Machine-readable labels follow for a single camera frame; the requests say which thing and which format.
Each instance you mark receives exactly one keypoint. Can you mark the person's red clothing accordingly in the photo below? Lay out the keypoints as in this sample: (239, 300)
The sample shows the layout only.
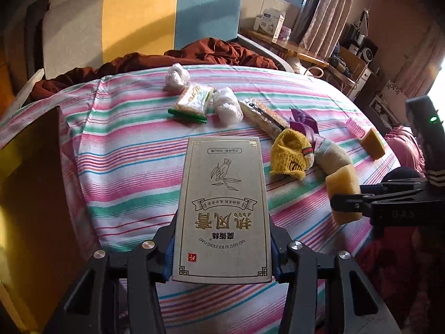
(393, 278)

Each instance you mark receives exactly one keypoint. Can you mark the long snack bar packet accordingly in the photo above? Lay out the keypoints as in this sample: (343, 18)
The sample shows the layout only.
(260, 114)

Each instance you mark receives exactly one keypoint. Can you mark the wooden wardrobe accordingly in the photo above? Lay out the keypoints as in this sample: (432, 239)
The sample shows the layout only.
(7, 76)

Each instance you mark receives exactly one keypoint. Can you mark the white plastic panel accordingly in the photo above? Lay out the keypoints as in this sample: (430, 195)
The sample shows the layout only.
(29, 87)

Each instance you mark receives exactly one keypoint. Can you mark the beige printed carton box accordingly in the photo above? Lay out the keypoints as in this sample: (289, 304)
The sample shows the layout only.
(222, 208)

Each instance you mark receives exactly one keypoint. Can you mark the yellow sponge block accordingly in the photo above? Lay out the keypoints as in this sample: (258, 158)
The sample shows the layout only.
(342, 184)
(373, 142)

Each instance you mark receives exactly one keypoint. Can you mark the white plastic bag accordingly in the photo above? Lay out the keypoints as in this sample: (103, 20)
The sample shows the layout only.
(227, 106)
(177, 74)

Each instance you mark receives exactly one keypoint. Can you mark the green edged snack packet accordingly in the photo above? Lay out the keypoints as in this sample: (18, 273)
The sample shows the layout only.
(193, 101)

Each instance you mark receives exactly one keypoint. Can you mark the brown blanket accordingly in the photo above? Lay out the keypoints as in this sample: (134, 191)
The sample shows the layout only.
(215, 54)

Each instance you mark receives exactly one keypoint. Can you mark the grey sock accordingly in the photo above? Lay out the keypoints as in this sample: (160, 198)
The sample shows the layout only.
(330, 158)

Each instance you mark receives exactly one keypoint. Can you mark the dark curtain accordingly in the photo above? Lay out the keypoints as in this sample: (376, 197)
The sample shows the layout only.
(311, 3)

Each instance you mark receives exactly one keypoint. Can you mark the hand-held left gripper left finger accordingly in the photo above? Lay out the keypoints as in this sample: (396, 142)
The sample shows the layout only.
(169, 250)

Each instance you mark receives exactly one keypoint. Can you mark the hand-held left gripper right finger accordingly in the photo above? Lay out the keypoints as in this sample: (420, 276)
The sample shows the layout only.
(277, 254)

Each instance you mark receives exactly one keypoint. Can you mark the pink cloth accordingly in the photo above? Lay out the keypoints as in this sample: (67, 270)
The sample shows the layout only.
(405, 146)

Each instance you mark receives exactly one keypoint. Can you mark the brown cardboard box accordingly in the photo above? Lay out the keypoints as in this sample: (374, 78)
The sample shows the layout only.
(354, 68)

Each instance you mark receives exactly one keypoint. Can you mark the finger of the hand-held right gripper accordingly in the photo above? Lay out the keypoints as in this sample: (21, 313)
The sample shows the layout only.
(393, 186)
(347, 203)

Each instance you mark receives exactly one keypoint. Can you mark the pink tissue box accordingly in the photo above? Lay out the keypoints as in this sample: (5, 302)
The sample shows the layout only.
(285, 34)

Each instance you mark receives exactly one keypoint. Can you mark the small pink packet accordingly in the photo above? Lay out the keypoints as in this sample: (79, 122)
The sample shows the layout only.
(351, 125)

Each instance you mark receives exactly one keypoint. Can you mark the black chair back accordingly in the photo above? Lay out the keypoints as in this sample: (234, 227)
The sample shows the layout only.
(34, 34)

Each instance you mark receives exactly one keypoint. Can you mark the black stereo speaker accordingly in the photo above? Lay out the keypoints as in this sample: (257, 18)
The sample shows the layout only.
(368, 52)

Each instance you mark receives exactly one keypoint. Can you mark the white carton box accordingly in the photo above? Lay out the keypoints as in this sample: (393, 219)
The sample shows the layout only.
(269, 22)

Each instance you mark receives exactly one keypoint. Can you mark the wooden bedside table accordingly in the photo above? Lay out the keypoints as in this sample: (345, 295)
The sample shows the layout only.
(302, 50)

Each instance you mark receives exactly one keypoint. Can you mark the grey yellow blue headboard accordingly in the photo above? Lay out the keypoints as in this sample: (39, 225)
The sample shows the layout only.
(139, 17)

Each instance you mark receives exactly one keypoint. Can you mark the gold metal tray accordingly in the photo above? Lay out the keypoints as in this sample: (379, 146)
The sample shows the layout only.
(31, 188)

